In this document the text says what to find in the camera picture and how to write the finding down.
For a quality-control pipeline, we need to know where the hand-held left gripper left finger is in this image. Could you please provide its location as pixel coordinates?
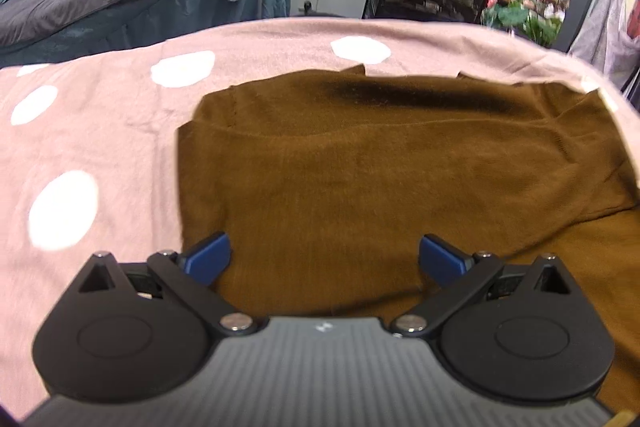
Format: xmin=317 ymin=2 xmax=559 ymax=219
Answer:
xmin=64 ymin=231 xmax=257 ymax=337

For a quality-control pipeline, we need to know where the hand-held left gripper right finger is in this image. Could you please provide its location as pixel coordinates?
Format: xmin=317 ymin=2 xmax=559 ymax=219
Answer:
xmin=390 ymin=233 xmax=585 ymax=339

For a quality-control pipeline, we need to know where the brown knit garment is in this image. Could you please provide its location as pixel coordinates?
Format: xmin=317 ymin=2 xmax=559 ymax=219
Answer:
xmin=175 ymin=63 xmax=640 ymax=413

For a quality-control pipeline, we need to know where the pink polka-dot blanket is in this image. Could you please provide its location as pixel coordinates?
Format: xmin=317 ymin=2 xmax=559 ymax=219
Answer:
xmin=0 ymin=19 xmax=640 ymax=423

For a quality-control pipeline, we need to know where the green potted plant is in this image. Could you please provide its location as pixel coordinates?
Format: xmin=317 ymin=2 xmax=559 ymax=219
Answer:
xmin=482 ymin=2 xmax=563 ymax=48

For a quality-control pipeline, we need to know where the massage bed with grey cover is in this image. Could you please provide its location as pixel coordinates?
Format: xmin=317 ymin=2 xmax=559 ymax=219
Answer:
xmin=0 ymin=0 xmax=292 ymax=68

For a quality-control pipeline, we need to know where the light grey cloth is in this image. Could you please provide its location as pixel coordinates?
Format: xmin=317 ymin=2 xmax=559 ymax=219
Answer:
xmin=569 ymin=0 xmax=640 ymax=94

